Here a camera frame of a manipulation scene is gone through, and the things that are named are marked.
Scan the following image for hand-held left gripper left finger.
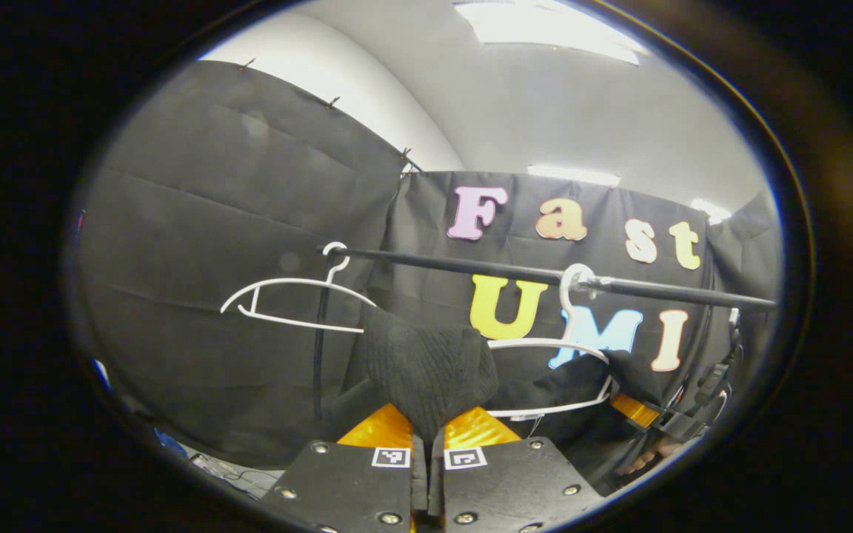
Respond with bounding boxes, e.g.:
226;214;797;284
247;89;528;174
260;403;417;533

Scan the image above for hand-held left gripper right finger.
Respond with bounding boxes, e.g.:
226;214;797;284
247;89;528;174
426;406;606;533

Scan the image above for black knit garment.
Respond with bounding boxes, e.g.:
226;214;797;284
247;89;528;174
352;307;668;493

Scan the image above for black metal clothes rack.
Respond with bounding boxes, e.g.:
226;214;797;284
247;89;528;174
313;247;777;423

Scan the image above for small ceiling light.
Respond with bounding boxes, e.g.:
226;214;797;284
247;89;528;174
689;198;732;225

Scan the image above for black backdrop cloth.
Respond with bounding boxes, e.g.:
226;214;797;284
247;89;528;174
71;61;780;469

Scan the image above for large ceiling light panel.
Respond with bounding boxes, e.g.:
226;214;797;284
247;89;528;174
455;0;649;66

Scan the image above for thin cables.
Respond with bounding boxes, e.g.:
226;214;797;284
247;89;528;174
190;452;284;499

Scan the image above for white wire clothes hanger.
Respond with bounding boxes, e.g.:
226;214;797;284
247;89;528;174
486;264;617;421
219;241;378;335

